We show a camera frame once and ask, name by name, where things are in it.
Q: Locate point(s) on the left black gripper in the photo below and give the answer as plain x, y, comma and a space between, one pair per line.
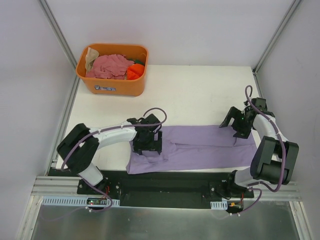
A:
149, 146

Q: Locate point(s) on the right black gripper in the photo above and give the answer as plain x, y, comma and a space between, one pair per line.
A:
240, 122

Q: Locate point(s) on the purple t-shirt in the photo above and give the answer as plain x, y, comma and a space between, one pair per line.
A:
195, 148

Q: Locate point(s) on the orange plastic basket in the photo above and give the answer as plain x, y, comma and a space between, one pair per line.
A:
121, 87

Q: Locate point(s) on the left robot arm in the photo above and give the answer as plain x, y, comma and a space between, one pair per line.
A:
79, 147

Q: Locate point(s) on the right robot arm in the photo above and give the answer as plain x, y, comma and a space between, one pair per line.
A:
275, 158

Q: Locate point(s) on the orange-red cloth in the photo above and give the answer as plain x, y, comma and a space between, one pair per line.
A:
135, 71

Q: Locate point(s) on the green cloth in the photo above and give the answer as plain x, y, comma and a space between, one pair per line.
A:
137, 61

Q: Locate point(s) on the pink crumpled shirt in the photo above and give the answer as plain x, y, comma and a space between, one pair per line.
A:
112, 66

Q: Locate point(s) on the beige cloth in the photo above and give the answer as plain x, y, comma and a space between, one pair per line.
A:
90, 57

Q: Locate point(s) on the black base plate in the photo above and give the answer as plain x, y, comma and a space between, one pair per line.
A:
181, 190

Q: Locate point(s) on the right white cable duct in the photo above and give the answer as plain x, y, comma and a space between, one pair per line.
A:
219, 205

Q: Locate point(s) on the white cable duct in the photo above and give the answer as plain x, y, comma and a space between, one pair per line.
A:
219, 205
68, 201

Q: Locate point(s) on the left aluminium frame post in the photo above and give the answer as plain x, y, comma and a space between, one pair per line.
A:
57, 31

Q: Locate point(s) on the aluminium frame post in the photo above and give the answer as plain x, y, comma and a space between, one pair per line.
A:
57, 31
289, 14

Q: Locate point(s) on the left white cable duct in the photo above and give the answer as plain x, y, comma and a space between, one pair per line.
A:
68, 201

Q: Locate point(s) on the aluminium rail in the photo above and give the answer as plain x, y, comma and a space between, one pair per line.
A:
55, 186

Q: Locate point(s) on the right aluminium frame post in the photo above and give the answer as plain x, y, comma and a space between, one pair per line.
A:
289, 14

